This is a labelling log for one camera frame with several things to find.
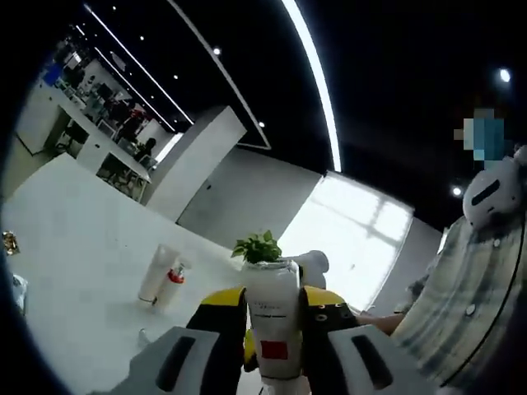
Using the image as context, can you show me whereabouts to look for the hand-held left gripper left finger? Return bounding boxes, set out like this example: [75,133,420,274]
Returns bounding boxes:
[123,286,249,395]

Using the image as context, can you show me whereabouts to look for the green potted plant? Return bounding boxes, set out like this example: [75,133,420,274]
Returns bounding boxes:
[230,229,284,265]

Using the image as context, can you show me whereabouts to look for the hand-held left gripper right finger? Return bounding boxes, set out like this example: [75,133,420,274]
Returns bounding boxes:
[298,286,437,395]

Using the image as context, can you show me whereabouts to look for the bright window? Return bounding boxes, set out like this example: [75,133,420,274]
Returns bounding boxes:
[278,171,414,314]

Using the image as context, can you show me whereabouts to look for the row of white counters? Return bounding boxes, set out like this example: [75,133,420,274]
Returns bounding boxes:
[15,77,154,203]

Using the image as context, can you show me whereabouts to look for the white pump skincare bottle red collar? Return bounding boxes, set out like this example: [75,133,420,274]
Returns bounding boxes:
[155,258,192,313]

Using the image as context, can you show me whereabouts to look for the plain white skincare tube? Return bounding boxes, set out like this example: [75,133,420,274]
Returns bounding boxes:
[137,243,177,304]

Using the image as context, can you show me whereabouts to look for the gold foil packet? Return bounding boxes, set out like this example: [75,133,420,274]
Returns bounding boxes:
[1,230,22,257]

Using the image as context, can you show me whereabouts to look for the white skincare bottle red square label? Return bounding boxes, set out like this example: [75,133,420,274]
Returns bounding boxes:
[241,258,302,382]

